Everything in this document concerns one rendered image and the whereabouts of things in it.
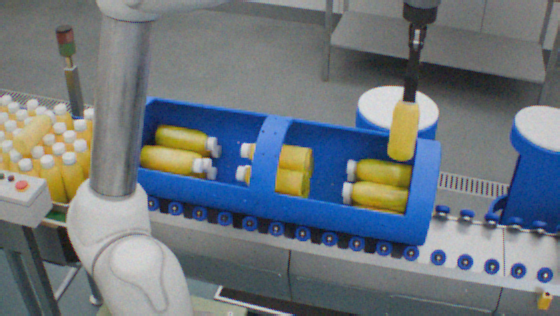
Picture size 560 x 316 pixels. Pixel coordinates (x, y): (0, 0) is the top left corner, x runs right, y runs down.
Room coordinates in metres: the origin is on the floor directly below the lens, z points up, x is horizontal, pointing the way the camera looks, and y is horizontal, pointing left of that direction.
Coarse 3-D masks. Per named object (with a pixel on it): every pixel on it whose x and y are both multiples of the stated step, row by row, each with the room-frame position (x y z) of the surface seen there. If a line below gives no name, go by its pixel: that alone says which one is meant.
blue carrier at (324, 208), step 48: (144, 144) 1.51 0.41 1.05; (240, 144) 1.52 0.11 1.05; (288, 144) 1.49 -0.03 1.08; (336, 144) 1.45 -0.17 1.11; (384, 144) 1.41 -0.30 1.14; (432, 144) 1.29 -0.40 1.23; (192, 192) 1.27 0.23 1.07; (240, 192) 1.23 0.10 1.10; (336, 192) 1.39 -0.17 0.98; (432, 192) 1.15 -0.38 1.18
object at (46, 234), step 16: (0, 224) 1.35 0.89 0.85; (48, 224) 1.30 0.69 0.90; (64, 224) 1.31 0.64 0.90; (0, 240) 1.35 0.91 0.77; (16, 240) 1.33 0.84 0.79; (48, 240) 1.30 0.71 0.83; (64, 240) 1.28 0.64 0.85; (16, 256) 1.37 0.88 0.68; (48, 256) 1.31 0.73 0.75; (64, 256) 1.29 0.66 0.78; (16, 272) 1.36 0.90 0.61; (32, 288) 1.39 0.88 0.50; (64, 288) 1.56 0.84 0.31; (96, 288) 1.75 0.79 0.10; (32, 304) 1.36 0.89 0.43; (96, 304) 1.73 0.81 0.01
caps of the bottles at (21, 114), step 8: (8, 96) 1.75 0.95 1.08; (16, 104) 1.70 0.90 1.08; (32, 104) 1.70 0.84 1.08; (16, 112) 1.65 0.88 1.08; (24, 112) 1.65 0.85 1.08; (40, 112) 1.65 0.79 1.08; (0, 120) 1.61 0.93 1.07; (8, 120) 1.60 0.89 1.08; (8, 128) 1.56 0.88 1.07; (0, 136) 1.51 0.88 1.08; (8, 144) 1.46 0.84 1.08; (0, 160) 1.40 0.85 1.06
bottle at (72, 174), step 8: (64, 168) 1.39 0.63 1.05; (72, 168) 1.39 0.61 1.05; (80, 168) 1.41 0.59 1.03; (64, 176) 1.38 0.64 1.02; (72, 176) 1.38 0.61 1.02; (80, 176) 1.40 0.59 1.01; (64, 184) 1.39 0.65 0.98; (72, 184) 1.38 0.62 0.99; (80, 184) 1.39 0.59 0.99; (72, 192) 1.38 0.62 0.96
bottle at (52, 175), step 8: (48, 168) 1.38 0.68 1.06; (56, 168) 1.39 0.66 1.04; (40, 176) 1.38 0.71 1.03; (48, 176) 1.37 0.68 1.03; (56, 176) 1.38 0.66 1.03; (48, 184) 1.36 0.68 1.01; (56, 184) 1.37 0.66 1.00; (56, 192) 1.37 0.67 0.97; (64, 192) 1.39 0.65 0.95; (56, 200) 1.36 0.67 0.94; (64, 200) 1.38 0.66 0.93
